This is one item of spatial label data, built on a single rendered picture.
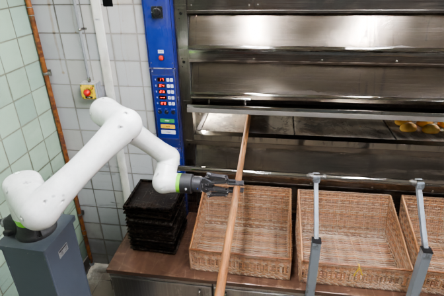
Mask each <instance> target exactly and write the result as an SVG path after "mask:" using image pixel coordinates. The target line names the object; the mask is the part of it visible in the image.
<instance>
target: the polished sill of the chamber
mask: <svg viewBox="0 0 444 296"><path fill-rule="evenodd" d="M242 137H243V133H241V132H226V131H198V130H196V132H195V134H194V140H202V141H228V142H242ZM247 143H268V144H282V145H308V146H322V147H348V148H362V149H388V150H402V151H428V152H442V153H444V142H443V141H414V140H400V139H371V138H356V137H328V136H313V135H285V134H270V133H248V140H247Z"/></svg>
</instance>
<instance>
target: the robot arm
mask: <svg viewBox="0 0 444 296"><path fill-rule="evenodd" d="M89 114H90V117H91V120H92V121H93V122H94V123H95V124H96V125H98V126H99V127H100V129H99V130H98V131H97V132H96V134H95V135H94V136H93V137H92V138H91V140H90V141H89V142H88V143H87V144H86V145H85V146H84V147H83V148H82V149H81V150H80V151H79V152H78V153H77V154H76V155H75V156H74V157H73V158H72V159H71V160H70V161H69V162H68V163H67V164H66V165H64V166H63V167H62V168H61V169H60V170H58V171H57V172H56V173H55V174H54V175H53V176H52V177H51V178H49V179H48V180H47V181H45V182H44V180H43V178H42V177H41V175H40V174H39V173H38V172H36V171H34V170H22V171H18V172H16V173H13V174H11V175H10V176H8V177H6V179H4V181H3V183H2V190H3V193H4V196H5V199H6V202H7V205H8V208H9V211H10V214H9V215H8V216H7V217H4V218H2V219H0V225H1V226H2V227H3V228H4V231H3V235H4V236H6V237H9V236H11V235H15V236H16V239H17V240H18V241H19V242H23V243H32V242H37V241H40V240H42V239H44V238H46V237H48V236H50V235H51V234H52V233H53V232H54V231H55V230H56V228H57V220H58V219H59V217H60V216H61V214H62V213H63V212H64V211H65V209H66V208H67V206H68V205H69V204H70V203H71V202H72V201H73V199H74V198H75V196H76V195H77V194H78V193H79V192H80V191H81V190H82V189H83V187H84V186H85V185H86V184H87V183H88V182H89V180H90V179H91V178H92V177H93V176H94V175H95V174H96V173H97V172H98V171H99V170H100V169H101V168H102V167H103V166H104V165H105V164H106V163H107V162H108V161H109V160H110V159H111V158H112V157H114V156H115V155H116V154H117V153H118V152H119V151H121V150H122V149H123V148H124V147H125V146H126V145H127V144H131V145H133V146H135V147H137V148H138V149H140V150H142V151H143V152H144V153H146V154H148V155H149V156H150V157H152V158H153V159H155V160H156V161H157V167H156V170H155V173H154V177H153V180H152V185H153V187H154V189H155V190H156V191H157V192H158V193H161V194H167V193H186V194H191V193H192V192H205V193H206V194H207V197H208V198H210V197H213V196H227V195H228V193H233V188H234V187H229V188H223V187H219V186H215V185H214V184H229V185H232V186H244V181H238V180H235V179H229V178H228V176H227V175H224V174H215V173H211V172H207V174H206V176H203V177H201V176H194V175H193V174H185V173H176V171H177V168H178V163H179V160H180V154H179V152H178V151H177V150H176V149H175V148H174V147H172V146H170V145H168V144H166V143H165V142H163V141H162V140H161V139H159V138H158V137H157V136H156V135H154V134H153V133H151V132H150V131H149V130H148V129H147V128H146V127H145V126H144V125H143V124H142V120H141V117H140V116H139V114H138V113H137V112H136V111H134V110H132V109H129V108H126V107H124V106H122V105H120V104H119V103H117V102H116V101H115V100H113V99H112V98H108V97H102V98H98V99H96V100H95V101H94V102H93V103H92V104H91V107H90V110H89ZM210 178H216V179H210ZM210 191H216V192H210Z"/></svg>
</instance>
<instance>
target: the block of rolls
mask: <svg viewBox="0 0 444 296"><path fill-rule="evenodd" d="M394 122H395V124H396V125H399V126H400V130H401V131H403V132H415V131H416V130H417V126H416V124H417V125H418V126H420V127H423V128H422V132H424V133H428V134H437V133H439V132H440V129H439V127H441V128H444V122H438V123H437V125H438V126H437V125H435V124H433V122H421V121H417V122H416V124H414V123H412V121H404V120H395V121H394Z"/></svg>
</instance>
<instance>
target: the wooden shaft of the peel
mask: <svg viewBox="0 0 444 296"><path fill-rule="evenodd" d="M250 119H251V115H250V114H247V115H246V122H245V126H244V133H243V137H242V144H241V148H240V155H239V162H238V167H237V173H236V177H235V180H238V181H241V180H242V172H243V166H244V158H245V153H246V145H247V140H248V132H249V127H250ZM240 188H241V186H234V188H233V195H232V200H231V206H230V211H229V218H228V222H227V229H226V233H225V240H224V244H223V251H222V255H221V262H220V267H219V273H218V278H217V285H216V288H215V296H224V294H225V286H226V281H227V272H228V268H229V259H230V255H231V246H232V241H233V233H234V228H235V219H236V215H237V206H238V202H239V193H240Z"/></svg>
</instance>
